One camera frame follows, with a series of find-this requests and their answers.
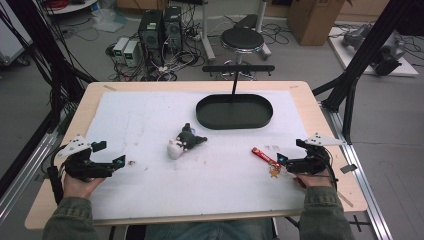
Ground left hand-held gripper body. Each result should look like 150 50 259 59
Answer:
54 134 116 183

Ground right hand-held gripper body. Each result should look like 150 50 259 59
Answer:
285 132 348 177

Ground red strap keychain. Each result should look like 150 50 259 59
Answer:
251 146 284 179

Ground person's right hand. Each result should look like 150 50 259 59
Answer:
293 173 338 191

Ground person's left hand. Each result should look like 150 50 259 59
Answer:
62 172 106 201

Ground grey tape piece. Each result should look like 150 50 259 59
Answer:
339 163 358 175

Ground wooden table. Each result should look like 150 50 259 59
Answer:
24 80 368 232

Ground black oval tray rack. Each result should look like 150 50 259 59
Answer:
195 64 276 131

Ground black and white plush toy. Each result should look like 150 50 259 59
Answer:
166 122 209 161

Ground white table mat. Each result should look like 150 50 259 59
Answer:
87 89 310 222

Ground white floor board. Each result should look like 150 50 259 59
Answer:
327 26 420 79

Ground white power supply unit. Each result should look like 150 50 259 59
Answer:
123 40 141 68
112 36 130 63

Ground person's legs in jeans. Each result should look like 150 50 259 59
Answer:
143 218 275 240

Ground white metal stand leg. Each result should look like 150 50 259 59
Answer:
254 0 273 61
199 0 217 63

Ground black round stool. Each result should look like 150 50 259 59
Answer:
219 27 266 65

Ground large black computer tower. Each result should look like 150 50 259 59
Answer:
137 9 165 67

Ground cardboard box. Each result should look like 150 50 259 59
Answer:
286 0 353 47

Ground grey and black device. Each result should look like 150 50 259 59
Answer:
341 22 407 77

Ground clear plastic bag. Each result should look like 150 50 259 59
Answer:
91 7 129 34

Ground small black computer tower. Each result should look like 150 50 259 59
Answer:
162 5 184 53

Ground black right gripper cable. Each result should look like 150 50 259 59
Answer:
318 148 339 192

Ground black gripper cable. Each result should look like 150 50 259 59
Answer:
318 148 339 192
46 145 68 205

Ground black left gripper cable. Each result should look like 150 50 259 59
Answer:
46 145 68 205

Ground aluminium rail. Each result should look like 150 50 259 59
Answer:
0 130 60 223
319 99 395 240

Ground tangle of floor cables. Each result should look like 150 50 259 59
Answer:
105 6 214 83

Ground black metal frame post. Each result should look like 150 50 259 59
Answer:
312 0 424 145
0 0 99 198

